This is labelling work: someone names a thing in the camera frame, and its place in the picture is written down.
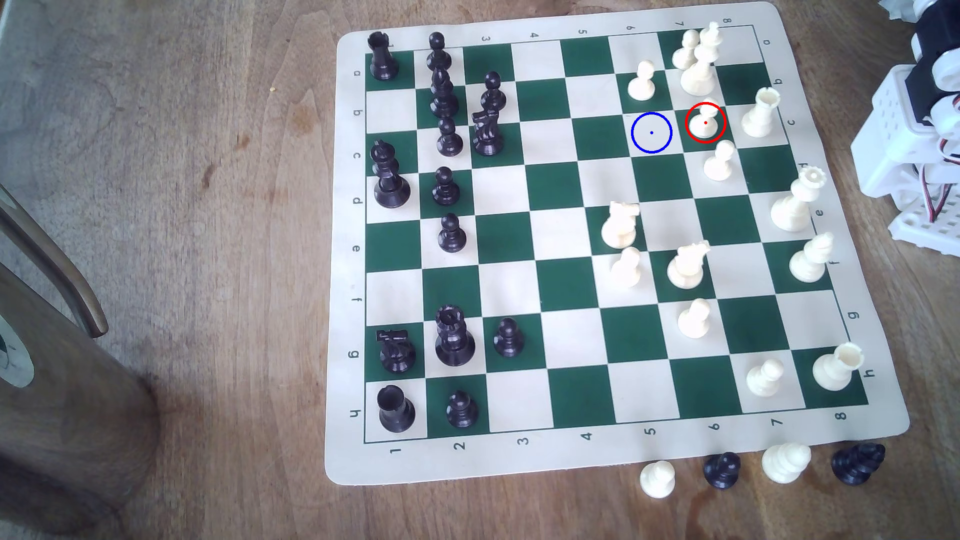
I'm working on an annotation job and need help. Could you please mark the white chess pawn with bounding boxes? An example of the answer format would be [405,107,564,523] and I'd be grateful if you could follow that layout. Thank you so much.
[609,247,643,289]
[627,60,657,102]
[677,298,712,339]
[746,357,786,398]
[703,140,737,183]
[690,105,720,141]
[672,30,701,72]
[639,460,677,500]

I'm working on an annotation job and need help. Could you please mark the black chess pawn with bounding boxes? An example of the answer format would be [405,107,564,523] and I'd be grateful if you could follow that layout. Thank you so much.
[480,71,507,114]
[446,390,480,430]
[702,452,742,491]
[438,213,468,254]
[493,317,525,358]
[426,31,453,73]
[436,116,465,158]
[432,166,461,207]

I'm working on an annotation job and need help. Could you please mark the black chess queen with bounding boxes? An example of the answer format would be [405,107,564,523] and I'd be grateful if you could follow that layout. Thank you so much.
[435,303,477,368]

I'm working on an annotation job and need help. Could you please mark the green and white chess mat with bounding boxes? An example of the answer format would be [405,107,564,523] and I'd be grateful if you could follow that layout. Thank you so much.
[324,1,912,486]

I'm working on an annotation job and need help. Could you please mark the black chess knight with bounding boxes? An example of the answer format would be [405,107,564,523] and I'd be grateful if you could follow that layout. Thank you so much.
[376,328,417,375]
[471,108,506,157]

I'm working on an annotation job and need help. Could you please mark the black chess king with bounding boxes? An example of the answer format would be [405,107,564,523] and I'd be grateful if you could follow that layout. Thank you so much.
[371,140,412,210]

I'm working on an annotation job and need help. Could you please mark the white chess knight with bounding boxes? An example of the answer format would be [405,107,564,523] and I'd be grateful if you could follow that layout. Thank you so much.
[601,201,642,250]
[666,240,712,291]

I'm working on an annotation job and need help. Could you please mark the black chess rook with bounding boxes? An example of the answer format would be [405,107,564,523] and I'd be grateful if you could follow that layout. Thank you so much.
[376,384,417,435]
[366,30,401,82]

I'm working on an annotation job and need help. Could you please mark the black chess bishop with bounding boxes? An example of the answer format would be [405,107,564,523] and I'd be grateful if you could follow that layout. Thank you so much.
[831,442,887,486]
[429,69,460,120]

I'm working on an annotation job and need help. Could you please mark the white chess king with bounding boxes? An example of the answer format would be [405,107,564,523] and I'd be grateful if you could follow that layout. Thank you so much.
[680,21,723,97]

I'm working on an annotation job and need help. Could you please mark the white chess rook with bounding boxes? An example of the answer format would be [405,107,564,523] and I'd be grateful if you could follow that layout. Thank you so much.
[741,87,781,139]
[812,342,864,393]

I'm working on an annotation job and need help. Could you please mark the white chess queen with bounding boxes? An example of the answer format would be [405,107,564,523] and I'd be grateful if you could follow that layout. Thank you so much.
[770,165,827,233]

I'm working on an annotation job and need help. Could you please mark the white chess bishop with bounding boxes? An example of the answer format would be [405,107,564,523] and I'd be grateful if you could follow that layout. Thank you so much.
[761,442,813,485]
[789,231,836,284]

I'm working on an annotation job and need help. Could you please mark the steel pitcher with handle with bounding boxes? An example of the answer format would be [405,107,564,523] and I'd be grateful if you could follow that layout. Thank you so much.
[0,183,160,535]

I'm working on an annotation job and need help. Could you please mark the red black white servo cable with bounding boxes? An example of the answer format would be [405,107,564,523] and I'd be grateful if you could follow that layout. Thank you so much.
[916,161,948,224]

